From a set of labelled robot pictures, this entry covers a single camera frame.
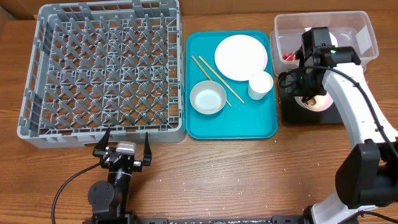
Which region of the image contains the wooden chopstick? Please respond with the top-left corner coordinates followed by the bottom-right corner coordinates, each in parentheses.
top-left (198, 55), bottom-right (245, 104)
top-left (191, 55), bottom-right (232, 107)

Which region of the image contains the red snack wrapper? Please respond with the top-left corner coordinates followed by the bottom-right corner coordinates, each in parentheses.
top-left (282, 52), bottom-right (299, 61)

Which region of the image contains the white cup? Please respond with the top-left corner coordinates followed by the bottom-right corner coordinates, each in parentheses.
top-left (248, 71), bottom-right (274, 100)

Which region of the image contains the white napkin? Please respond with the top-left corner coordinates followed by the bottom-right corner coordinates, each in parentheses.
top-left (305, 27), bottom-right (338, 47)

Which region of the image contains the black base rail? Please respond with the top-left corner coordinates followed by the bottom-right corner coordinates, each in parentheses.
top-left (139, 215), bottom-right (311, 224)

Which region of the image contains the wooden chopstick left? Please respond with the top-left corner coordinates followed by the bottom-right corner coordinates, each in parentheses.
top-left (191, 55), bottom-right (232, 107)

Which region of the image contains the clear plastic bin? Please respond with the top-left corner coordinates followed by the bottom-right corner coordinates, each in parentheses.
top-left (270, 11), bottom-right (379, 76)

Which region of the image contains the small pink bowl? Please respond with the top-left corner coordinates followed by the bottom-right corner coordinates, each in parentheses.
top-left (295, 93), bottom-right (333, 112)

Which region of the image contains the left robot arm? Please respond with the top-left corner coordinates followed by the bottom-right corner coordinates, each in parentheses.
top-left (88, 130), bottom-right (152, 224)

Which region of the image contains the teal plastic tray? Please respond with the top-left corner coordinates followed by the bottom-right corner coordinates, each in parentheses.
top-left (185, 30), bottom-right (278, 140)

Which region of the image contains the large pink plate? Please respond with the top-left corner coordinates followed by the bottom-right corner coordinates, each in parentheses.
top-left (215, 34), bottom-right (268, 82)

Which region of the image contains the wooden chopstick right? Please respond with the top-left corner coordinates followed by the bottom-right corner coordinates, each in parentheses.
top-left (198, 55), bottom-right (245, 104)

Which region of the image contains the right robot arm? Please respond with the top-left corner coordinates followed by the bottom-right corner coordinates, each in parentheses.
top-left (278, 46), bottom-right (397, 223)

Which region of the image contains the grey bowl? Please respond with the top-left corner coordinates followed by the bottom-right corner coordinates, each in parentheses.
top-left (190, 80), bottom-right (226, 115)

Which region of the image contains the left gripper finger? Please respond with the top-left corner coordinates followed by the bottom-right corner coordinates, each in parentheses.
top-left (143, 133), bottom-right (152, 162)
top-left (95, 128), bottom-right (111, 151)

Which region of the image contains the grey dishwasher rack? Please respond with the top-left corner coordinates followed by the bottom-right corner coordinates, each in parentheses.
top-left (17, 1), bottom-right (186, 148)

